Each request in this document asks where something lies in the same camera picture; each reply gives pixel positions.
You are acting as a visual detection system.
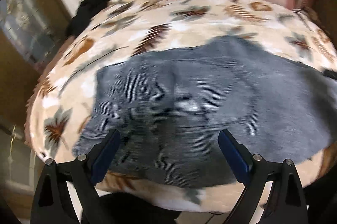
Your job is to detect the leaf print fleece blanket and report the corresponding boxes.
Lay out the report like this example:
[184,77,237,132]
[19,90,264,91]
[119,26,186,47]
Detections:
[25,0,337,214]

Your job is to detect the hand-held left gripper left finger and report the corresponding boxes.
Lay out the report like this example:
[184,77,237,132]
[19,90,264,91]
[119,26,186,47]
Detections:
[30,129,122,224]

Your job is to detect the wooden glass-door cabinet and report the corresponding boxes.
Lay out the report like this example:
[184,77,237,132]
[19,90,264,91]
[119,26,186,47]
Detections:
[0,0,71,74]

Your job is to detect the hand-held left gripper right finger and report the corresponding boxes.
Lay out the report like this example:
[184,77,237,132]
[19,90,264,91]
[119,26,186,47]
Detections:
[218,129,309,224]

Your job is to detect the dark cloth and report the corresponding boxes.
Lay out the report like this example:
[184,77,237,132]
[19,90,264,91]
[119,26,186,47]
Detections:
[82,191,182,224]

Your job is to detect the black cloth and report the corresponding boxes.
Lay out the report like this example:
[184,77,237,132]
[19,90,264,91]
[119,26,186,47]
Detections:
[66,0,114,36]

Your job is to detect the blue denim pants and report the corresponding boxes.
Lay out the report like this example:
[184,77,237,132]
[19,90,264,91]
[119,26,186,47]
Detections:
[72,35,337,189]

